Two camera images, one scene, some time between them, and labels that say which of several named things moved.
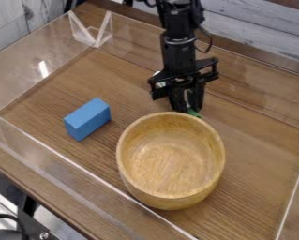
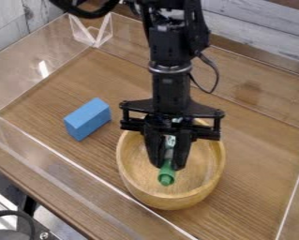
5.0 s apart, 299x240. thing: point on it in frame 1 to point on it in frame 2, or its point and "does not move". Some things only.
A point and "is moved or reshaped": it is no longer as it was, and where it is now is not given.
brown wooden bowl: (169, 159) does not move
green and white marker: (189, 110) is moved or reshaped
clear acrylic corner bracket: (91, 36) does not move
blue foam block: (88, 118) does not move
